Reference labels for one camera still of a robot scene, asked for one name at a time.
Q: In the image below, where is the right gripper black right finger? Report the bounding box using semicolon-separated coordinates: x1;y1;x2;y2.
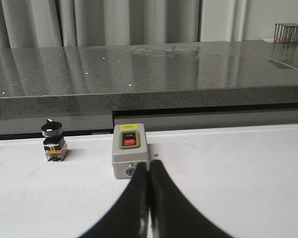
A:
150;160;231;238

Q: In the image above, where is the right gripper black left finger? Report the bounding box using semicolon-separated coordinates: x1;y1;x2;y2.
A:
81;163;149;238

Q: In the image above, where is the grey granite counter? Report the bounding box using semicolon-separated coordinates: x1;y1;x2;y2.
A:
0;40;298;139

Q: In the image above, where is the grey curtain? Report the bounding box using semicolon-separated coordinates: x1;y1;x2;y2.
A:
0;0;247;49

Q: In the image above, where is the grey on-off switch box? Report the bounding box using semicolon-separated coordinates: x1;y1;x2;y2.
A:
112;123;149;179

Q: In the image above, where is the black rotary selector switch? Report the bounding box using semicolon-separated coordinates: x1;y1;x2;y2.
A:
41;119;68;161

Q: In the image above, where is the wire rack basket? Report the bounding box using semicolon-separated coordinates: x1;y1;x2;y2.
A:
273;23;298;44

